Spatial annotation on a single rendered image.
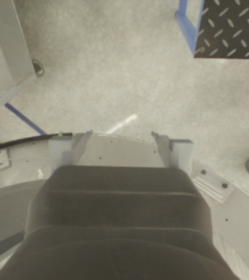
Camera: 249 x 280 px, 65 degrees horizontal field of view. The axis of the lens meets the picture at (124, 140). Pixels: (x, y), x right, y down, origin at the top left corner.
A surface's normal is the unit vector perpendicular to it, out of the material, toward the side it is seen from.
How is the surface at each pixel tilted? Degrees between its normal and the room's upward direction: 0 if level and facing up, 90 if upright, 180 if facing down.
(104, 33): 0
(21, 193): 21
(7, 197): 27
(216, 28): 0
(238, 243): 90
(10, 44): 0
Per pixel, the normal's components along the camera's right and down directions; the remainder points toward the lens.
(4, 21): -0.12, 0.64
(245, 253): -0.03, -0.77
